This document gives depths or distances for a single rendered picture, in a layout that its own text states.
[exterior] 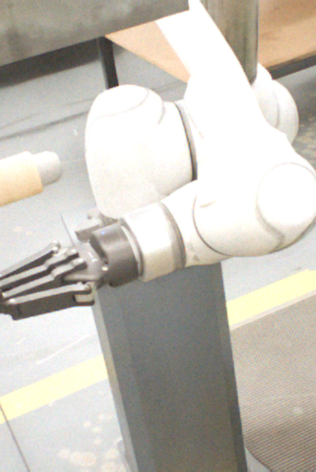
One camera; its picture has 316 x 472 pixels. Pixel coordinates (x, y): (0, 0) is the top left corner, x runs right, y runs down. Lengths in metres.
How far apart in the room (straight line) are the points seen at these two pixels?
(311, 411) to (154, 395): 0.58
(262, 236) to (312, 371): 1.42
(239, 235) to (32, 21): 0.49
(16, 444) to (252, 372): 0.66
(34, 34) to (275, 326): 2.02
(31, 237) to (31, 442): 1.04
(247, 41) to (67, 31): 0.97
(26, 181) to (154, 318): 0.99
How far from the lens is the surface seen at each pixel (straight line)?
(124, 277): 0.97
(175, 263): 0.99
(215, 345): 1.64
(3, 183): 0.59
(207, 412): 1.75
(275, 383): 2.20
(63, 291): 0.94
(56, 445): 2.16
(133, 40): 3.47
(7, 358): 2.47
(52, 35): 0.41
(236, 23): 1.34
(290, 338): 2.34
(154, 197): 1.47
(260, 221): 0.82
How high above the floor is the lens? 1.51
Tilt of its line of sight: 32 degrees down
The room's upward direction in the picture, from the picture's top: 10 degrees counter-clockwise
